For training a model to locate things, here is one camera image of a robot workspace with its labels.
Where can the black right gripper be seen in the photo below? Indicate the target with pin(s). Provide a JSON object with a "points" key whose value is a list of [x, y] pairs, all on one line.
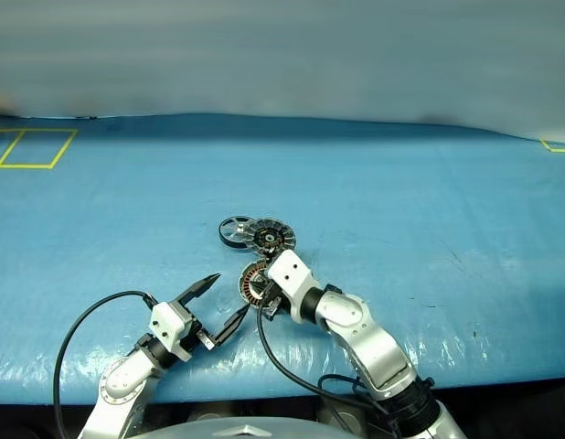
{"points": [[269, 295]]}

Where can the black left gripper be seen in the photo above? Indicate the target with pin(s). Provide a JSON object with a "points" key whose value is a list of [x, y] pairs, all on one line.
{"points": [[196, 333]]}

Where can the silver round motor lid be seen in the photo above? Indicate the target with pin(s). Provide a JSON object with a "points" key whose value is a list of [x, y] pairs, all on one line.
{"points": [[269, 237]]}

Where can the motor housing with copper windings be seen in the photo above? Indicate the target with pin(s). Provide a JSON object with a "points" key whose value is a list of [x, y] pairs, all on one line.
{"points": [[250, 281]]}

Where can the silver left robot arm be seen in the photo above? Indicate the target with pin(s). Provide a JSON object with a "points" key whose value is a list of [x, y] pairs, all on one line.
{"points": [[120, 379]]}

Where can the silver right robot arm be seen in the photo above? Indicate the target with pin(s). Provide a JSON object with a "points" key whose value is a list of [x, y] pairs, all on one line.
{"points": [[374, 343]]}

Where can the black spoked rotor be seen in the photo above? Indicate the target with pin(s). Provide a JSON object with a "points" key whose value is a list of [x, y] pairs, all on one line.
{"points": [[240, 227]]}

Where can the dark round shape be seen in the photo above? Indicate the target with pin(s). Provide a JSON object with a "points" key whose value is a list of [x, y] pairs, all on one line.
{"points": [[207, 414], [342, 417]]}

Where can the silver robot torso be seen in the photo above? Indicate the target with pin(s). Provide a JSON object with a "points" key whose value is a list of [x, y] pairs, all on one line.
{"points": [[237, 430]]}

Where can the large yellow tape outline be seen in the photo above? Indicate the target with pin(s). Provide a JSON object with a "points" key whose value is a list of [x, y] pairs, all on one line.
{"points": [[31, 166]]}

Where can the small yellow tape outline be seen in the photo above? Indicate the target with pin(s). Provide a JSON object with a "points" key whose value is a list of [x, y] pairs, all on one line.
{"points": [[557, 150]]}

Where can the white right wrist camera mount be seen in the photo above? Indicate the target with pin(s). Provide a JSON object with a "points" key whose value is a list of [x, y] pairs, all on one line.
{"points": [[289, 272]]}

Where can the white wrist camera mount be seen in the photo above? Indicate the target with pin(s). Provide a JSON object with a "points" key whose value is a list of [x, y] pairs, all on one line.
{"points": [[289, 272], [166, 322]]}

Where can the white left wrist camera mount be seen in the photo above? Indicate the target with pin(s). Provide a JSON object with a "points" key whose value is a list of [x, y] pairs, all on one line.
{"points": [[166, 322]]}

